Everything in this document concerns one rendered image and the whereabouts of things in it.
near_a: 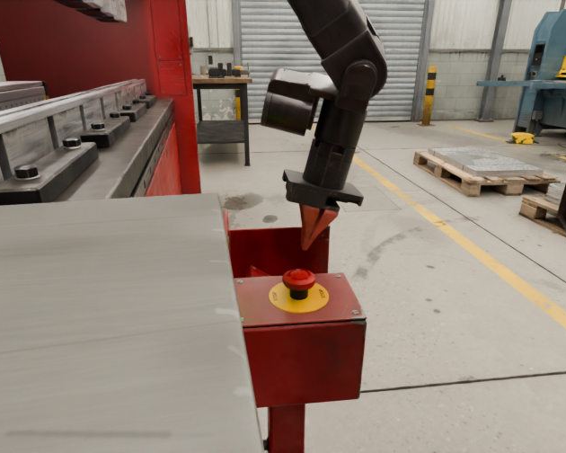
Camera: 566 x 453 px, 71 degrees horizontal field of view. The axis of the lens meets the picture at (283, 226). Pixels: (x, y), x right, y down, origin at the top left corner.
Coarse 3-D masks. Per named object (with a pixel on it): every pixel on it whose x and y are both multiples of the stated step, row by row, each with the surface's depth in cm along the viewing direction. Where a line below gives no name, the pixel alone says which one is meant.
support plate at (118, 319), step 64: (0, 256) 8; (64, 256) 8; (128, 256) 8; (192, 256) 8; (0, 320) 6; (64, 320) 6; (128, 320) 6; (192, 320) 6; (0, 384) 5; (64, 384) 5; (128, 384) 5; (192, 384) 5; (0, 448) 4; (64, 448) 4; (128, 448) 4; (192, 448) 4; (256, 448) 4
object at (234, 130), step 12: (192, 72) 541; (216, 72) 418; (228, 72) 418; (240, 72) 422; (204, 84) 398; (216, 84) 400; (228, 84) 401; (240, 84) 403; (240, 96) 563; (240, 108) 572; (204, 120) 568; (216, 120) 568; (228, 120) 568; (240, 120) 568; (204, 132) 472; (216, 132) 472; (228, 132) 472; (240, 132) 472
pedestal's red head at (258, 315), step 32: (256, 256) 61; (288, 256) 61; (320, 256) 62; (256, 288) 49; (256, 320) 43; (288, 320) 43; (320, 320) 43; (352, 320) 44; (256, 352) 43; (288, 352) 44; (320, 352) 44; (352, 352) 45; (256, 384) 45; (288, 384) 46; (320, 384) 46; (352, 384) 47
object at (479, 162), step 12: (444, 156) 391; (456, 156) 388; (468, 156) 388; (480, 156) 388; (492, 156) 388; (504, 156) 387; (468, 168) 348; (480, 168) 344; (492, 168) 344; (504, 168) 344; (516, 168) 344; (528, 168) 344; (540, 168) 344
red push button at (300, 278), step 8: (288, 272) 47; (296, 272) 47; (304, 272) 47; (312, 272) 47; (288, 280) 45; (296, 280) 45; (304, 280) 45; (312, 280) 46; (288, 288) 45; (296, 288) 45; (304, 288) 45; (296, 296) 46; (304, 296) 46
